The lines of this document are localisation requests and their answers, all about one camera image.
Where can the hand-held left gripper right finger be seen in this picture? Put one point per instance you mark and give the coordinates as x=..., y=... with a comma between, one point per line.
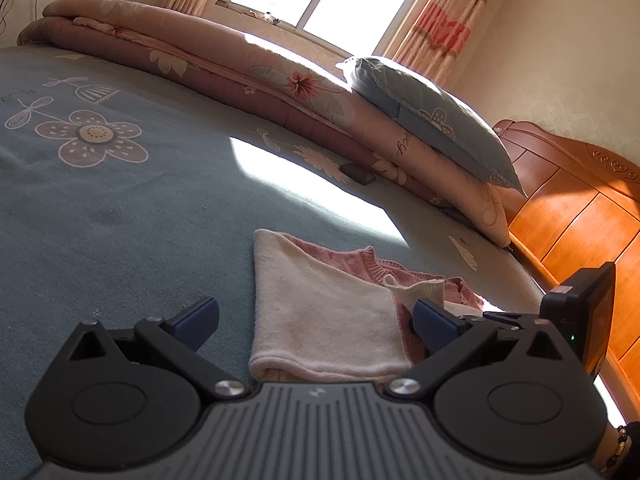
x=435, y=327

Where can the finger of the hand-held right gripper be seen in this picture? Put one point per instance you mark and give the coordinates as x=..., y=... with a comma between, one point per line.
x=510, y=320

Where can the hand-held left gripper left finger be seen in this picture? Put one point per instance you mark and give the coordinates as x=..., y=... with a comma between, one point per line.
x=197, y=322

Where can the pink and cream knit sweater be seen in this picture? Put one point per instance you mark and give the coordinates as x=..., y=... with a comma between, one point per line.
x=320, y=310

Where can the wooden headboard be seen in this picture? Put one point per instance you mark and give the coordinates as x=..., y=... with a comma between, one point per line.
x=575, y=220

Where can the black phone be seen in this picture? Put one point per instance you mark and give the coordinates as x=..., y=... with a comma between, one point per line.
x=357, y=174

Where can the blue floral pillow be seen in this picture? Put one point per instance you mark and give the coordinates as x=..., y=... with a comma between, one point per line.
x=435, y=115

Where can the pink floral folded quilt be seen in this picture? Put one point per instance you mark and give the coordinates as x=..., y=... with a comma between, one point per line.
x=225, y=70

